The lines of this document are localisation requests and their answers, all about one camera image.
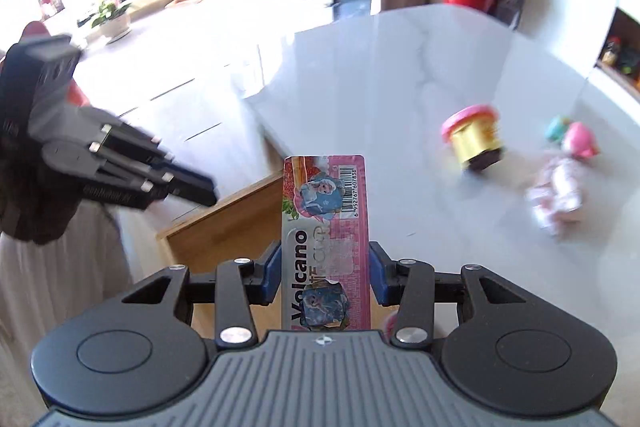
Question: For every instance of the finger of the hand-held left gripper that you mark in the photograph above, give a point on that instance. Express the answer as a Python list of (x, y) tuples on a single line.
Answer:
[(130, 144), (190, 187)]

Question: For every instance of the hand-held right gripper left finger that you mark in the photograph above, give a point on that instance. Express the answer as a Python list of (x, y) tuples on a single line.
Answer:
[(272, 274)]

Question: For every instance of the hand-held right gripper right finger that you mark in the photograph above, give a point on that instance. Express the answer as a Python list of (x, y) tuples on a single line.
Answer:
[(381, 277)]

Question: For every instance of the white table drawer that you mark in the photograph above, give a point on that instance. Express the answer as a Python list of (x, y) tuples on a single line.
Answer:
[(225, 227)]

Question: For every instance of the pink snack packet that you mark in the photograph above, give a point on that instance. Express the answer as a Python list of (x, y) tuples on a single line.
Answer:
[(325, 217)]

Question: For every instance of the person's left hand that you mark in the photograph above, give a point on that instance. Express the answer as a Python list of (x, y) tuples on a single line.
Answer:
[(76, 96)]

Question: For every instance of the potted plant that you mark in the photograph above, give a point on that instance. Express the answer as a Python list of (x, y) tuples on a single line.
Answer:
[(112, 19)]

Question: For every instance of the person's white clothing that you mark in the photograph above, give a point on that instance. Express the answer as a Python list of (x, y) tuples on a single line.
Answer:
[(50, 287)]

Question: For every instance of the gold can with pink lid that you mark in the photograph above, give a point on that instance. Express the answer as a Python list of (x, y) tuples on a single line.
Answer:
[(472, 139)]

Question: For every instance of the clear plastic bag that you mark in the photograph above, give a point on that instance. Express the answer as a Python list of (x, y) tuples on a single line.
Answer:
[(557, 194)]

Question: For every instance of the white coffee table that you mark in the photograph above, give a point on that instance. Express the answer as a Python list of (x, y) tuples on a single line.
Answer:
[(425, 67)]

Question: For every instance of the pink and teal toy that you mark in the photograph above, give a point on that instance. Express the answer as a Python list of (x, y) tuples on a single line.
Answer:
[(575, 138)]

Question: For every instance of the brown jar with red lid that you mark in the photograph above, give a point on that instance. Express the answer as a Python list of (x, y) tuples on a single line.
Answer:
[(610, 53)]

